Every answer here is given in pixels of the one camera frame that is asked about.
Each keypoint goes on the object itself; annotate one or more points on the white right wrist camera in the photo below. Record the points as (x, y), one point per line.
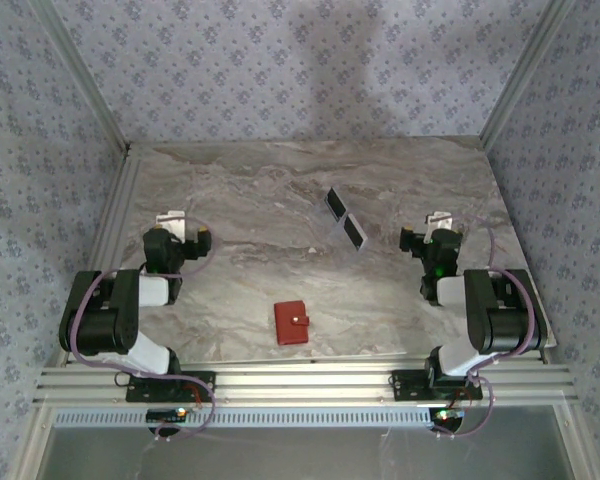
(439, 220)

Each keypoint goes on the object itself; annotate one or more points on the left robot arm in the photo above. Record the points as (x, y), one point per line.
(105, 325)

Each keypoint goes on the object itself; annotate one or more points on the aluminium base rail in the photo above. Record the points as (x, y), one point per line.
(305, 382)

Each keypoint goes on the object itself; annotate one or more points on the aluminium frame post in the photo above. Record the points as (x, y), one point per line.
(520, 75)
(85, 75)

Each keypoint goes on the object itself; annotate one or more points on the grey metal lower panel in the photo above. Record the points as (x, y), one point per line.
(305, 455)

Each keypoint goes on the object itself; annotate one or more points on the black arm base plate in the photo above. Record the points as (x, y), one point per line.
(207, 379)
(405, 387)

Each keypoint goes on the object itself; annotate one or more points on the small circuit board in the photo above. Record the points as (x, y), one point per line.
(447, 415)
(165, 415)

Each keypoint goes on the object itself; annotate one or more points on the aluminium side rail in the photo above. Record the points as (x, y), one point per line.
(575, 445)
(114, 200)

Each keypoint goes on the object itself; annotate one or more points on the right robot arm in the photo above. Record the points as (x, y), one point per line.
(505, 325)

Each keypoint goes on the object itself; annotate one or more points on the red leather card holder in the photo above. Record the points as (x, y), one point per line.
(291, 325)

